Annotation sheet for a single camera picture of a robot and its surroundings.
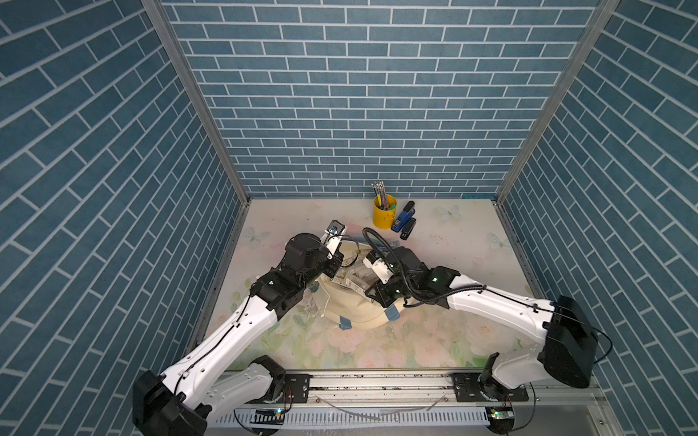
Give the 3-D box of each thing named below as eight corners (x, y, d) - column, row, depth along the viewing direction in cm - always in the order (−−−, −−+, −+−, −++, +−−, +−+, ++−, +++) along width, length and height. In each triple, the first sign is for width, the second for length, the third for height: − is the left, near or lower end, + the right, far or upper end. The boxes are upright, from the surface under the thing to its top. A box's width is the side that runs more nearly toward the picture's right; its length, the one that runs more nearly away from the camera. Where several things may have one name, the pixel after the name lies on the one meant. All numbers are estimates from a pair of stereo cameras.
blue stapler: (390, 229, 112) (391, 220, 108) (408, 209, 120) (410, 200, 116) (397, 233, 111) (398, 224, 107) (414, 212, 119) (417, 203, 115)
